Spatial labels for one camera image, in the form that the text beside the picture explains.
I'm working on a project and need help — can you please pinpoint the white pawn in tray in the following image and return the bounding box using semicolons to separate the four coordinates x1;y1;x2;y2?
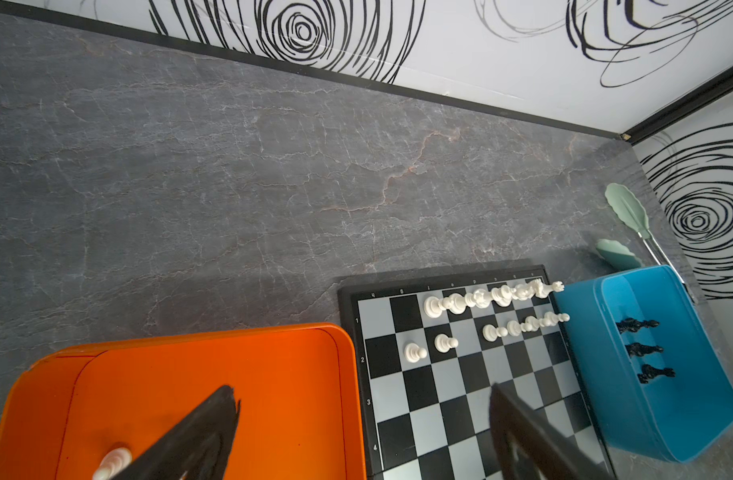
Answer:
92;447;132;480

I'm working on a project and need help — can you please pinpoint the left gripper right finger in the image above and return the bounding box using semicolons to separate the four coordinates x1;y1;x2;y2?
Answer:
489;384;612;479

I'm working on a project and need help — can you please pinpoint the blue tray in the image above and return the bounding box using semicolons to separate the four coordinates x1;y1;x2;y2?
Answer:
555;265;733;463

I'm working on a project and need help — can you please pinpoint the chess board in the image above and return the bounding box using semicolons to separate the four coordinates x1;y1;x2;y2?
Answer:
338;265;614;479

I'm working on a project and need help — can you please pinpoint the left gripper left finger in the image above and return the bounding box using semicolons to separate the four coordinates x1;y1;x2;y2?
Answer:
116;385;240;479

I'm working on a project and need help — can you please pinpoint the orange tray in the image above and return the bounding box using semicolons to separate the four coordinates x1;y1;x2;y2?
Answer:
0;323;367;479

